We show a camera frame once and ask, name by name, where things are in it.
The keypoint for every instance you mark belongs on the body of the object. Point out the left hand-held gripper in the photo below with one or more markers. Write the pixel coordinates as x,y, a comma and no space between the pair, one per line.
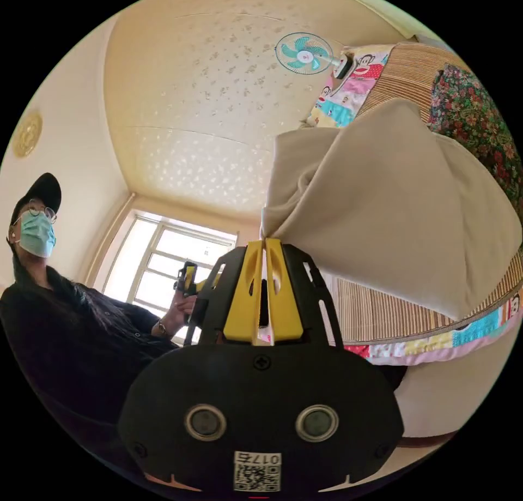
188,278

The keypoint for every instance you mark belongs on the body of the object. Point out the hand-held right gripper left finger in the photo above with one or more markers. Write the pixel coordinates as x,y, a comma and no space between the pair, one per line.
241,304

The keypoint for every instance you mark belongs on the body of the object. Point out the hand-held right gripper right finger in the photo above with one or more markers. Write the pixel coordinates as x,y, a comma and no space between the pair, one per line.
286,309

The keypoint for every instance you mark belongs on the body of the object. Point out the white long sleeve shirt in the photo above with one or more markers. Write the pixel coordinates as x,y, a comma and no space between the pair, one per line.
388,206

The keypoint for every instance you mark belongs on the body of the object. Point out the person's left forearm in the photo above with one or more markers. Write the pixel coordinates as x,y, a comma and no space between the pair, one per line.
161,328

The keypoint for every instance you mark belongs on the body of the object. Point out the person's left hand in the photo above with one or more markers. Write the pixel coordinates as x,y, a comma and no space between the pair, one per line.
179,309

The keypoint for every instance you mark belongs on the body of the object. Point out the person's body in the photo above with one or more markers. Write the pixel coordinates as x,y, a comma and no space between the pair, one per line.
61,325

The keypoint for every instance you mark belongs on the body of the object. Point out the teal electric fan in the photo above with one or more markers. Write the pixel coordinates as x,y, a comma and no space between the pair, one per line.
302,53

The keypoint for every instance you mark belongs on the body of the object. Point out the dark floral blanket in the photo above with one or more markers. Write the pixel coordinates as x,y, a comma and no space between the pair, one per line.
470,112

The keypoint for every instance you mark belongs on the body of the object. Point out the window with white frame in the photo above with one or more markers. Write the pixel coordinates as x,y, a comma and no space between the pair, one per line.
163,259

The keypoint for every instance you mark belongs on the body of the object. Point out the round golden wall ornament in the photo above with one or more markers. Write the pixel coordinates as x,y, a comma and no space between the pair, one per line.
28,134

